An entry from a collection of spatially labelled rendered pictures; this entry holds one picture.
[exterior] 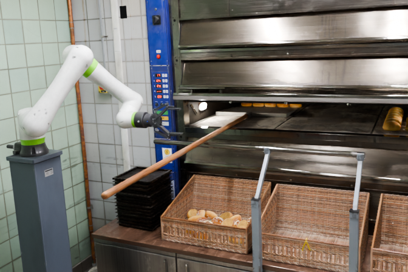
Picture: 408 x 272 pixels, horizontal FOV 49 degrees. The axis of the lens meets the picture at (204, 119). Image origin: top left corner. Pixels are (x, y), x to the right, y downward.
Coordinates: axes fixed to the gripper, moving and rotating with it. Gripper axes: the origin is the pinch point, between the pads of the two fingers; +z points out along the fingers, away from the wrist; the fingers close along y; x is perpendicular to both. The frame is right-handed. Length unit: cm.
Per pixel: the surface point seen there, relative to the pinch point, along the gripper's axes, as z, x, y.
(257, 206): 45, 5, 41
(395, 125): 106, -70, 12
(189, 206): -20, -44, 67
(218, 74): 1, -55, -20
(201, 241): 7, -7, 72
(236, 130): 12, -55, 16
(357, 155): 90, -16, 17
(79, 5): -107, -56, -71
